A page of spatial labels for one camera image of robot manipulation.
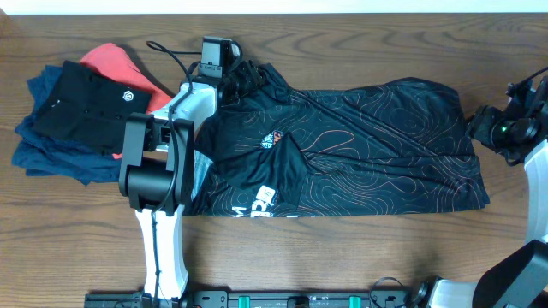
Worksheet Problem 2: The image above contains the black orange-patterned jersey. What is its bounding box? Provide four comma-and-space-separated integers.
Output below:
186, 65, 489, 217

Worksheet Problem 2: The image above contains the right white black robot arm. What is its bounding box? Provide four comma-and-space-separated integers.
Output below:
416, 103, 547, 308

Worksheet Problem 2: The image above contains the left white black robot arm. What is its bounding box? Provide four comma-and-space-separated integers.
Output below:
119, 61, 265, 307

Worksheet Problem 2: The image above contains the folded red shirt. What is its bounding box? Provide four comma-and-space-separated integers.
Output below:
78, 43, 171, 159

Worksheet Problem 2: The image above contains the folded black shirt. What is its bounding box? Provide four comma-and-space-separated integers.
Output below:
32, 61, 152, 155

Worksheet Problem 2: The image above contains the folded navy blue shirt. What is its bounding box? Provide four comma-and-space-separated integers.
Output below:
11, 65, 121, 185

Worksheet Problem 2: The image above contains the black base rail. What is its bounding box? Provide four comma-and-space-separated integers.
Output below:
84, 289, 426, 308

